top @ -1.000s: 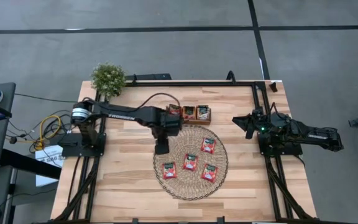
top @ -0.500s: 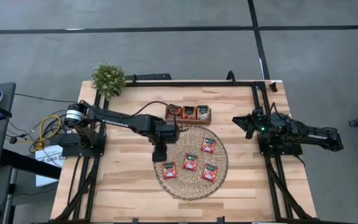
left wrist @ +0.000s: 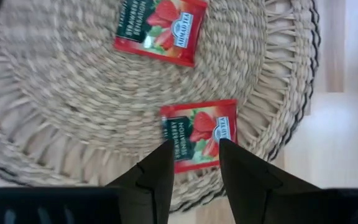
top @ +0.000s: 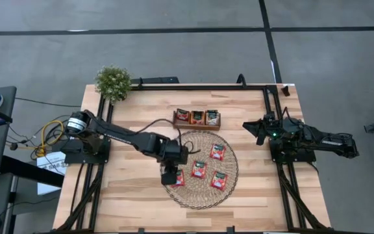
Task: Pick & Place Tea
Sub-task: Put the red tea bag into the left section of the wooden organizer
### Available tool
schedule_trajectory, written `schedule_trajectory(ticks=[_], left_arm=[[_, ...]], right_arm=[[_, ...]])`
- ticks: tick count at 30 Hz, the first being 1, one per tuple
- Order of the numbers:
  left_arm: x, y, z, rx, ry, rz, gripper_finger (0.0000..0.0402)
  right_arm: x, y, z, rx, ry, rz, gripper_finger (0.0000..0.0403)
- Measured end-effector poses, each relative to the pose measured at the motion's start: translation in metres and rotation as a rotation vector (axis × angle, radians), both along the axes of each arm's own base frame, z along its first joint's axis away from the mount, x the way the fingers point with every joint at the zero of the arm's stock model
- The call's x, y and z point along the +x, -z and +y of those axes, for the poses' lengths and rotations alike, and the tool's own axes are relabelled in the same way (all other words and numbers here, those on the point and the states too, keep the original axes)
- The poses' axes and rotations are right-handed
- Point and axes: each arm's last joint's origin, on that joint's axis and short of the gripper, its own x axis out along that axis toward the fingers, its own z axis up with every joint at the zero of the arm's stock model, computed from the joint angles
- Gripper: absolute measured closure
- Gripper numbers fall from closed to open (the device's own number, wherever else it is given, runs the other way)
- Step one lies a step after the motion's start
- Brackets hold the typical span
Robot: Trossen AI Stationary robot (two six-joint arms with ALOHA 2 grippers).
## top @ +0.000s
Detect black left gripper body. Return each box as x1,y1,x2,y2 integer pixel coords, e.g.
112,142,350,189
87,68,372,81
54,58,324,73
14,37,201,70
154,138,175,167

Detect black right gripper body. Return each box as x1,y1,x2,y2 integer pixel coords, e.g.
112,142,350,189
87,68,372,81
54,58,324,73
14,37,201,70
260,112,293,147

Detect red strawberry tea packet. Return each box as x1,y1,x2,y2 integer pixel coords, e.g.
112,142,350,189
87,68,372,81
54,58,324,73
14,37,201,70
191,161,208,179
175,108,190,123
209,143,227,161
210,171,229,192
170,168,186,189

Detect beige tea packet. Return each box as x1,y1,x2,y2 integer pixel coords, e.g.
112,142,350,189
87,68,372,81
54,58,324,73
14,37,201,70
205,109,221,127

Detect orange tea packet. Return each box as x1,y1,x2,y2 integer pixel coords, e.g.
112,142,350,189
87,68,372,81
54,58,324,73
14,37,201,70
190,110,206,125

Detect wooden compartment tea box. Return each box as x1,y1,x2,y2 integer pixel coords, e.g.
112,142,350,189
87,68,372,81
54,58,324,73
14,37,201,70
172,109,222,131

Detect round woven straw placemat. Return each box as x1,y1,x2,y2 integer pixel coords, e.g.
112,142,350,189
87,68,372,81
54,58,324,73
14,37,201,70
159,129,240,211

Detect black power device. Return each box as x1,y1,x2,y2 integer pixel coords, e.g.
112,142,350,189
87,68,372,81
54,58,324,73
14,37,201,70
131,76,180,85

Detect green potted plant black pot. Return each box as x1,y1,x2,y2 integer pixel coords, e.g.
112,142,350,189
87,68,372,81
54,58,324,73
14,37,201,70
94,66,132,104

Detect white paper sheet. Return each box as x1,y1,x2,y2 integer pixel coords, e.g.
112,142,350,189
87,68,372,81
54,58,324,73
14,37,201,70
36,151,68,196

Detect black desk bar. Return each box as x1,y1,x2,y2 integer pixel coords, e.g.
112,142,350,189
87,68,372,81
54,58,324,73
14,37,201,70
0,155,65,189

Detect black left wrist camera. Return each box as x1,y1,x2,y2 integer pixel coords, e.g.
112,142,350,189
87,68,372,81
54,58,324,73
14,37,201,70
170,144,190,164

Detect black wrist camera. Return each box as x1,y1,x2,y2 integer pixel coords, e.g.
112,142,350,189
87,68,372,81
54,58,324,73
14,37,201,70
170,144,190,164
284,116,305,133

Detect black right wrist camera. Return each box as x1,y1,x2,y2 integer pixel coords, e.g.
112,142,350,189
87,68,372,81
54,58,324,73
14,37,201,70
284,116,305,133

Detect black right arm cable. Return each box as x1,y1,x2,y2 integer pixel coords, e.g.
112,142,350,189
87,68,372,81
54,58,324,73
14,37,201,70
280,106,292,122

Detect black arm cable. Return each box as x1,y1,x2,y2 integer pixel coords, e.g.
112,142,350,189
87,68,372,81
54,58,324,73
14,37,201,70
280,106,292,122
134,118,203,155

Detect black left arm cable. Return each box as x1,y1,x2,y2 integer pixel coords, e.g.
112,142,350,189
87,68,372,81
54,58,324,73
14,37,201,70
134,118,203,155

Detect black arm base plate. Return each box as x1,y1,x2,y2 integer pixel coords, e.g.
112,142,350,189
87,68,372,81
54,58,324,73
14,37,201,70
269,136,317,164
64,138,112,164

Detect black aluminium table frame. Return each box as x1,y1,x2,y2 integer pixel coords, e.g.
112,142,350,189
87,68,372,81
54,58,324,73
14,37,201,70
55,83,329,234

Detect yellow cable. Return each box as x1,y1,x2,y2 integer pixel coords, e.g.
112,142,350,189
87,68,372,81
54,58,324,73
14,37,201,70
36,119,65,157

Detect black floor cable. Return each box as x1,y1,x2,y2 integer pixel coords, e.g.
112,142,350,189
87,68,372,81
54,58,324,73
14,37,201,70
14,96,81,108

